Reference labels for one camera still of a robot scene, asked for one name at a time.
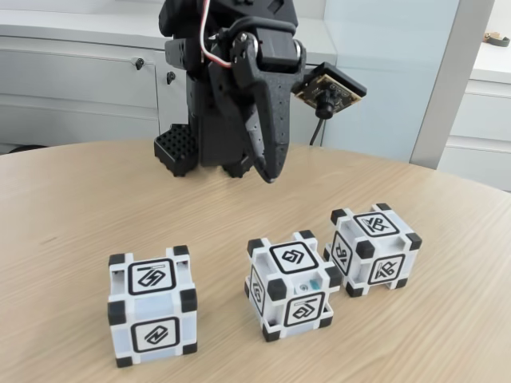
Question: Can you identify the white cube with nested-squares symbol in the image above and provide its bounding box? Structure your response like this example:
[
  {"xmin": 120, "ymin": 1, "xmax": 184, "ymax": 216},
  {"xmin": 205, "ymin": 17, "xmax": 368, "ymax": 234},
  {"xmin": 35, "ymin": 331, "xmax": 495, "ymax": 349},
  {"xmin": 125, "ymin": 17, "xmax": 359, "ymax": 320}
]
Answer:
[{"xmin": 244, "ymin": 229, "xmax": 343, "ymax": 343}]

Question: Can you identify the camera module on black bracket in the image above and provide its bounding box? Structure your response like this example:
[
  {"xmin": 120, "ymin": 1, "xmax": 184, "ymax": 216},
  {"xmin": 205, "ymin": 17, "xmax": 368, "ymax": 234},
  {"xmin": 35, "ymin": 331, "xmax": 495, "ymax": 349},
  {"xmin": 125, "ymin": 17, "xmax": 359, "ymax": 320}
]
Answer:
[{"xmin": 293, "ymin": 61, "xmax": 367, "ymax": 120}]

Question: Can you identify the black camera cable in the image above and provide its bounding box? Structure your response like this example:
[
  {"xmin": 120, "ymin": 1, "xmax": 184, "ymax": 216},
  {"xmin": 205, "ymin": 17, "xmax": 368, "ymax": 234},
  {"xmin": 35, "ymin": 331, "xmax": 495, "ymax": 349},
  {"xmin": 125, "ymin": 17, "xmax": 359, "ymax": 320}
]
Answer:
[{"xmin": 309, "ymin": 116, "xmax": 327, "ymax": 147}]

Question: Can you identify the red white servo cable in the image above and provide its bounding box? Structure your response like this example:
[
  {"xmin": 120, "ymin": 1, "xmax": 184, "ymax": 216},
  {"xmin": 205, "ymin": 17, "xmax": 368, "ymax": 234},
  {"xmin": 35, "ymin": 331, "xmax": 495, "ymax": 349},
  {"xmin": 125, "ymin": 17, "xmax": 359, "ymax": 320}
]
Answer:
[{"xmin": 198, "ymin": 0, "xmax": 233, "ymax": 68}]

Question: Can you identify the white drawer unit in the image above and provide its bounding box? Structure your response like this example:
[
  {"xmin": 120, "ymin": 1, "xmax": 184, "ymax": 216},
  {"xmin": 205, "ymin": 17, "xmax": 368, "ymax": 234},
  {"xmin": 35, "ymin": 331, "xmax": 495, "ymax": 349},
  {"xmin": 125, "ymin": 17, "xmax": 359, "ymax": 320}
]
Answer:
[{"xmin": 438, "ymin": 39, "xmax": 511, "ymax": 191}]

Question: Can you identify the white cube with crossed-lines symbol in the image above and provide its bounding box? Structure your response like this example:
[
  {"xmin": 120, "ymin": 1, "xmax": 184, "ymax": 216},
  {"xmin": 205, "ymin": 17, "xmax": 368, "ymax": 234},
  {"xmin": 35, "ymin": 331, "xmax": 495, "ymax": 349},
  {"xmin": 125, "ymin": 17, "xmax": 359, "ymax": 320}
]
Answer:
[{"xmin": 323, "ymin": 203, "xmax": 423, "ymax": 298}]

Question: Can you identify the white cube with lightning symbol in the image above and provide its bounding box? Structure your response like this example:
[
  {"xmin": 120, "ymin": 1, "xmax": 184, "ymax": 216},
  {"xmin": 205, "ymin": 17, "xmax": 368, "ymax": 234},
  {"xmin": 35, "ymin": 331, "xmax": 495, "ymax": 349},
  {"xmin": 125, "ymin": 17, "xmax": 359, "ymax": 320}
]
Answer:
[{"xmin": 106, "ymin": 243, "xmax": 200, "ymax": 369}]

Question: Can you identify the long white cabinet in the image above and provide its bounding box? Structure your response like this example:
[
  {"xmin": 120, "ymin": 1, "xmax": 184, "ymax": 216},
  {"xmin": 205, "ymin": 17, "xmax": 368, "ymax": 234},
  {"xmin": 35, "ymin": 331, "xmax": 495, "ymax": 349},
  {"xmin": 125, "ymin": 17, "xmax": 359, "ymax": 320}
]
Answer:
[{"xmin": 0, "ymin": 19, "xmax": 339, "ymax": 156}]

